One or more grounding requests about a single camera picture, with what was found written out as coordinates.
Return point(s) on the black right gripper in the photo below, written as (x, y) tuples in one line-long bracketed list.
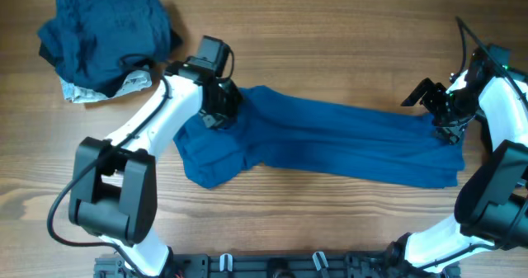
[(452, 129)]

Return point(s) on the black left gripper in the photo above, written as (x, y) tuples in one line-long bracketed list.
[(214, 120)]

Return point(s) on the blue polo shirt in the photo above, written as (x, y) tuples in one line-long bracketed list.
[(294, 133)]

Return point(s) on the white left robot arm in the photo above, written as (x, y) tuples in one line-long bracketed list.
[(114, 185)]

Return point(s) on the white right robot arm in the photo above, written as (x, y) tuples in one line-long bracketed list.
[(488, 215)]

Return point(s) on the grey white folded garment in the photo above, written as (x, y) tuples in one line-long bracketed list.
[(130, 82)]

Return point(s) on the dark blue folded garment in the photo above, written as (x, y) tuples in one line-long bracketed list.
[(90, 36)]

